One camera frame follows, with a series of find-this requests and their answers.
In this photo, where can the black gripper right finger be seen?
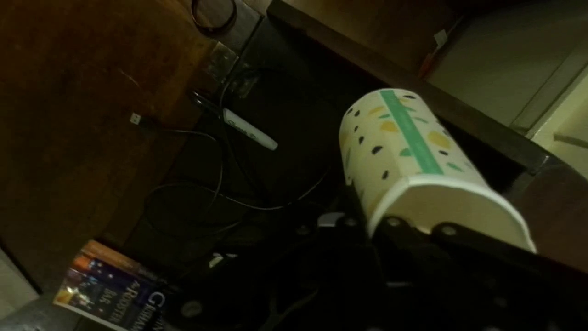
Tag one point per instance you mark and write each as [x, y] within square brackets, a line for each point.
[489, 282]

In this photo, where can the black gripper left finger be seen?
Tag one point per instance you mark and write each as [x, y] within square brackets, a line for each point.
[294, 282]

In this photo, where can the dotted white paper cup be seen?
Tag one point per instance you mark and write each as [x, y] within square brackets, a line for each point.
[405, 159]

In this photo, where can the white marker pen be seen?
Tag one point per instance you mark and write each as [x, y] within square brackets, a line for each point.
[248, 129]

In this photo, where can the dark wooden secretary desk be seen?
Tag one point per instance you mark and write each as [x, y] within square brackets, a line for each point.
[74, 92]

